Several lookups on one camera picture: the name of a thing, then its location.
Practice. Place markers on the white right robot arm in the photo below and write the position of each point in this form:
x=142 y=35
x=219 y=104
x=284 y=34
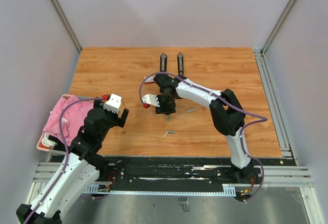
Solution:
x=226 y=113

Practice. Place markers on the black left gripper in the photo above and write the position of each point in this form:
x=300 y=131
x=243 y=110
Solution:
x=118 y=121

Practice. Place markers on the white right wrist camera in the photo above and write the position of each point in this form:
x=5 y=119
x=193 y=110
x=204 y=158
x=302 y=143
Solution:
x=150 y=100

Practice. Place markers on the pink plastic basket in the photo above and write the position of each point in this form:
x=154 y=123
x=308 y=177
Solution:
x=51 y=142

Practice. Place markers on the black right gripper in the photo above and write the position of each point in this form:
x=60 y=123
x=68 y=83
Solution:
x=165 y=109

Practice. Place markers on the red white staple box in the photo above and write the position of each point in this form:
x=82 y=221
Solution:
x=149 y=80

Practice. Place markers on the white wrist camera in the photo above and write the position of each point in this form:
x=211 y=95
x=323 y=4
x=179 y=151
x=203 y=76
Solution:
x=150 y=100
x=113 y=103

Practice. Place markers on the pink cloth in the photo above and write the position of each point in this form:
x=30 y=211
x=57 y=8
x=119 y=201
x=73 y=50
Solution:
x=72 y=119

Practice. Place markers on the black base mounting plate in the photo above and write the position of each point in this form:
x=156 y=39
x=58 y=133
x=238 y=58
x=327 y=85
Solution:
x=195 y=175

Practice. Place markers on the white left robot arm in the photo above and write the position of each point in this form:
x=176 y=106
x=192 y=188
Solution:
x=81 y=166

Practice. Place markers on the black stapler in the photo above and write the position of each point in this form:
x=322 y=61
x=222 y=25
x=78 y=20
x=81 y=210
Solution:
x=163 y=62
x=180 y=64

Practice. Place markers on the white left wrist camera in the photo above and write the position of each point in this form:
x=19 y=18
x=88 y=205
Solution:
x=113 y=103

